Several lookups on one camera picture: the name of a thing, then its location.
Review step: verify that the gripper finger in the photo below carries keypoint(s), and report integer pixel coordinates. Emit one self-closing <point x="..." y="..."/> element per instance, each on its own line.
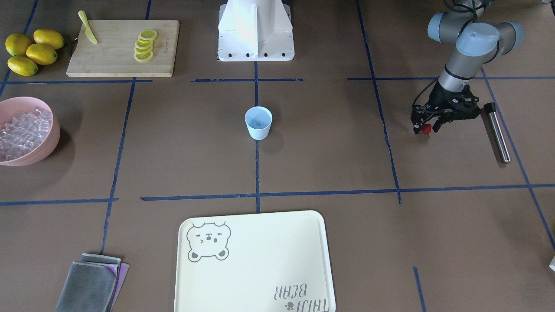
<point x="418" y="122"/>
<point x="441" y="120"/>

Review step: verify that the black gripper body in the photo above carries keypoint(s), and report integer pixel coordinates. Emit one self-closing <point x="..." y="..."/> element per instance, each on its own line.
<point x="441" y="97"/>

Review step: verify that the red strawberry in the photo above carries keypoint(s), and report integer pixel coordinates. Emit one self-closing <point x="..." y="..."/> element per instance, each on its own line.
<point x="426" y="129"/>

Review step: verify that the striped metal muddler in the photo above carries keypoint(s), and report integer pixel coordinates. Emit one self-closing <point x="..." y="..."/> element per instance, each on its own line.
<point x="491" y="111"/>

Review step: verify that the clear ice cube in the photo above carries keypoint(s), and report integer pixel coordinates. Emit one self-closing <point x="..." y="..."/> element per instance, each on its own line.
<point x="258" y="126"/>

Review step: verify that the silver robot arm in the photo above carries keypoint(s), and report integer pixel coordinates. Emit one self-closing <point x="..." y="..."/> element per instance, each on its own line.
<point x="475" y="44"/>

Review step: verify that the light blue cup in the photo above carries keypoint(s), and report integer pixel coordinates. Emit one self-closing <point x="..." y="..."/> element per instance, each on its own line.
<point x="258" y="120"/>

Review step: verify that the pile of ice cubes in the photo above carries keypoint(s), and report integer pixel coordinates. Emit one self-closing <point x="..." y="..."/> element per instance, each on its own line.
<point x="24" y="132"/>

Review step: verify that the white pillar with base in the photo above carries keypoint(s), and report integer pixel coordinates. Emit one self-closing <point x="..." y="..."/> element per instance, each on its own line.
<point x="255" y="31"/>

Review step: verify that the cream bear tray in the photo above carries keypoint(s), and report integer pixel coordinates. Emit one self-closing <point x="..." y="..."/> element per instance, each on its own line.
<point x="267" y="262"/>

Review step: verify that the lemon slices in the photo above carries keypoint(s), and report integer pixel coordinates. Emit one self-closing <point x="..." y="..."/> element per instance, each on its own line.
<point x="144" y="45"/>

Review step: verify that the wooden cutting board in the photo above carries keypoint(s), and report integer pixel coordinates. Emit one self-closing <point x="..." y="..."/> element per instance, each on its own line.
<point x="113" y="55"/>

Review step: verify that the yellow-green plastic knife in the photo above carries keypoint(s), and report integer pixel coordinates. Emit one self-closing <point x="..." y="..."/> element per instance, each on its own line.
<point x="88" y="31"/>

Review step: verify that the grey folded cloth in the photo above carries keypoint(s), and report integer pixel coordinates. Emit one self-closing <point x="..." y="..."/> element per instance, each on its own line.
<point x="93" y="284"/>

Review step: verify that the yellow lemon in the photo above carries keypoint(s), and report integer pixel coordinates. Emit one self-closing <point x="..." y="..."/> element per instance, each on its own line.
<point x="22" y="66"/>
<point x="41" y="54"/>
<point x="49" y="37"/>
<point x="17" y="43"/>

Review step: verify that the pink bowl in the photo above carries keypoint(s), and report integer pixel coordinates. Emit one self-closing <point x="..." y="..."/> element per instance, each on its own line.
<point x="26" y="104"/>

